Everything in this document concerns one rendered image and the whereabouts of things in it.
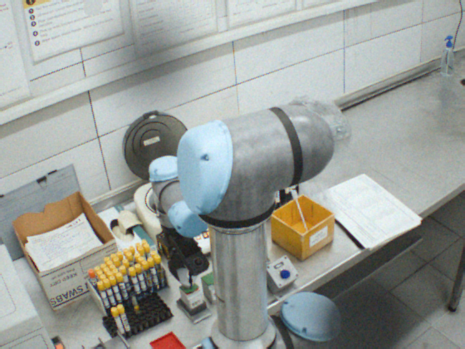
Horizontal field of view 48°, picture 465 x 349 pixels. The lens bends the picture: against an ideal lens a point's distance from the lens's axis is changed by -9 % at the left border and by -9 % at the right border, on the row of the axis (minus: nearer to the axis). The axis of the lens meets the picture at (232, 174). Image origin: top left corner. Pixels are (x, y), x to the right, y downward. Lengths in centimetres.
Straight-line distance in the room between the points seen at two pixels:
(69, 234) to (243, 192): 104
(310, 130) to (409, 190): 113
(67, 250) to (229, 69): 80
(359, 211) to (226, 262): 95
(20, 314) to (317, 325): 59
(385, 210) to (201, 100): 70
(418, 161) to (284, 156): 131
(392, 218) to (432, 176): 30
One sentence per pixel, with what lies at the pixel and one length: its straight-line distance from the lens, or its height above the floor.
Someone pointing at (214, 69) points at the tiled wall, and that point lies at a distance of 188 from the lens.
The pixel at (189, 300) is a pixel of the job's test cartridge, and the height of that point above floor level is 94.
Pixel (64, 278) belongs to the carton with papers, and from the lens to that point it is 152.
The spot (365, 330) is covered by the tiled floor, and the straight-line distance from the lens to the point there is 256.
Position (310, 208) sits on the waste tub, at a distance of 166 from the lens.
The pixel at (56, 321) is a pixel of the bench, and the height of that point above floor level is 87.
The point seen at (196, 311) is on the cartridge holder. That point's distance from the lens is 145.
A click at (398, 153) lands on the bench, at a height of 88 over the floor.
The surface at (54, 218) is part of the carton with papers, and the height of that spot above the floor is 97.
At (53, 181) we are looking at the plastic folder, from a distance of 175.
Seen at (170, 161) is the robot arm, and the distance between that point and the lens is 121.
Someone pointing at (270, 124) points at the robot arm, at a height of 160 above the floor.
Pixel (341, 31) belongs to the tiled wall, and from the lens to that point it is 221.
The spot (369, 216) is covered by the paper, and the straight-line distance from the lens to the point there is 173.
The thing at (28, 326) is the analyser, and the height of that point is 115.
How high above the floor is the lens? 197
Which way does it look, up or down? 34 degrees down
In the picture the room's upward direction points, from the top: 5 degrees counter-clockwise
